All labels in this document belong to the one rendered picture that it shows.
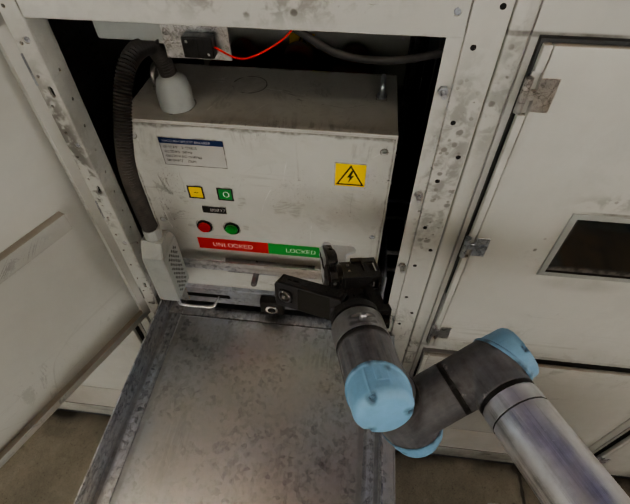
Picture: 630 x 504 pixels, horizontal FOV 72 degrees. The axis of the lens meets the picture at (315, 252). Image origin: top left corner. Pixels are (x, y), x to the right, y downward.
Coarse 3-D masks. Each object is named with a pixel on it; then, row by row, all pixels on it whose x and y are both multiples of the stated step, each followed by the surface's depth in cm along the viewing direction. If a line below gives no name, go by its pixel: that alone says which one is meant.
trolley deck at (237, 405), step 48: (192, 336) 109; (240, 336) 109; (288, 336) 109; (192, 384) 101; (240, 384) 101; (288, 384) 101; (336, 384) 101; (144, 432) 94; (192, 432) 94; (240, 432) 94; (288, 432) 94; (336, 432) 94; (144, 480) 87; (192, 480) 87; (240, 480) 87; (288, 480) 87; (336, 480) 87; (384, 480) 87
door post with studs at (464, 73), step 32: (480, 0) 52; (512, 0) 52; (480, 32) 55; (448, 64) 59; (480, 64) 58; (448, 96) 62; (480, 96) 61; (448, 128) 65; (448, 160) 69; (416, 192) 75; (448, 192) 74; (416, 224) 81; (416, 256) 87; (416, 288) 95
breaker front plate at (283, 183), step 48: (144, 144) 79; (240, 144) 77; (288, 144) 76; (336, 144) 75; (384, 144) 74; (240, 192) 86; (288, 192) 84; (336, 192) 83; (384, 192) 81; (192, 240) 98; (240, 240) 96; (288, 240) 94; (336, 240) 93
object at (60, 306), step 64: (0, 64) 65; (0, 128) 68; (0, 192) 72; (64, 192) 82; (0, 256) 75; (64, 256) 88; (0, 320) 80; (64, 320) 94; (128, 320) 112; (0, 384) 85; (64, 384) 101; (0, 448) 91
